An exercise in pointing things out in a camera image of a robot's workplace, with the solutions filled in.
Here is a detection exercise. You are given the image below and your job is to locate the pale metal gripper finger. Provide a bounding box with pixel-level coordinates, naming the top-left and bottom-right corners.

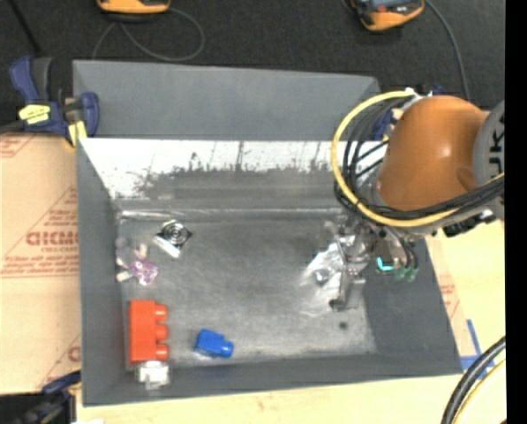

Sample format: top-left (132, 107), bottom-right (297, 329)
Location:
top-left (336, 235), bottom-right (361, 270)
top-left (330, 267), bottom-right (367, 313)

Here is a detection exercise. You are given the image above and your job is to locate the clear crumpled plastic wrapper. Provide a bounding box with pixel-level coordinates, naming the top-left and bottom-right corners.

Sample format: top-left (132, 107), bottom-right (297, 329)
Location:
top-left (299, 240), bottom-right (349, 287)

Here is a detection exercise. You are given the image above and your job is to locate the grey metal bin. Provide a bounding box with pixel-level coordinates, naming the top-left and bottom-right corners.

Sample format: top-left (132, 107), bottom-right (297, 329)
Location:
top-left (72, 59), bottom-right (464, 406)

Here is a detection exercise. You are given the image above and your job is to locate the blue toy brick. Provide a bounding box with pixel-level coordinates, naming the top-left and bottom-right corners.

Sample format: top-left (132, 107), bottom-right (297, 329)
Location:
top-left (193, 328), bottom-right (236, 360)

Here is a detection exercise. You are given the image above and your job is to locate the black and silver round disc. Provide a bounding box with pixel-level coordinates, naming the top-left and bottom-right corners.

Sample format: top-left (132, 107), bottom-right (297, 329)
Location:
top-left (154, 219), bottom-right (194, 261)

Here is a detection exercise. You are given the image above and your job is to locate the purple clear toy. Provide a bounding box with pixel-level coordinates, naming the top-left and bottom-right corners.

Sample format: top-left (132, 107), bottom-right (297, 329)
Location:
top-left (114, 236), bottom-right (160, 287)

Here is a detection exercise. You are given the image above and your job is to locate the red toy brick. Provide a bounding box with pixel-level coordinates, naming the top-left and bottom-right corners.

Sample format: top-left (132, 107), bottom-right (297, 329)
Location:
top-left (126, 299), bottom-right (171, 367)

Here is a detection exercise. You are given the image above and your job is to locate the white plastic piece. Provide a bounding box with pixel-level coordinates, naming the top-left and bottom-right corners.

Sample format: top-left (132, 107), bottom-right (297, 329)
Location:
top-left (134, 361), bottom-right (172, 390)

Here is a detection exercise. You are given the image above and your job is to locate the brown cardboard board red print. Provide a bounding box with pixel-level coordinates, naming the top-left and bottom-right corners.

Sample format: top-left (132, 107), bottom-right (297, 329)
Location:
top-left (0, 132), bottom-right (471, 398)

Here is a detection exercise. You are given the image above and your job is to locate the black cylinder on white bracket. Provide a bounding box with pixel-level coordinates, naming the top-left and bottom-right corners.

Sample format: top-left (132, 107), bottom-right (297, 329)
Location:
top-left (442, 209), bottom-right (497, 239)

